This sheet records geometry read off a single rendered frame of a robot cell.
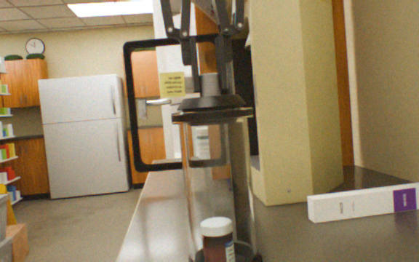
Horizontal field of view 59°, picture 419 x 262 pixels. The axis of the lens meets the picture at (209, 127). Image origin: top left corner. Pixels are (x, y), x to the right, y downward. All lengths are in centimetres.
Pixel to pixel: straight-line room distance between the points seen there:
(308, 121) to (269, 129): 9
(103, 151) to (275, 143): 507
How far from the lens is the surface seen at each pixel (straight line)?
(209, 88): 48
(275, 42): 84
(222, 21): 50
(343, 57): 131
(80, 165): 590
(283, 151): 84
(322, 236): 67
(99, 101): 578
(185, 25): 49
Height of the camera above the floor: 117
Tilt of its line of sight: 3 degrees down
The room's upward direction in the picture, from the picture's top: 5 degrees counter-clockwise
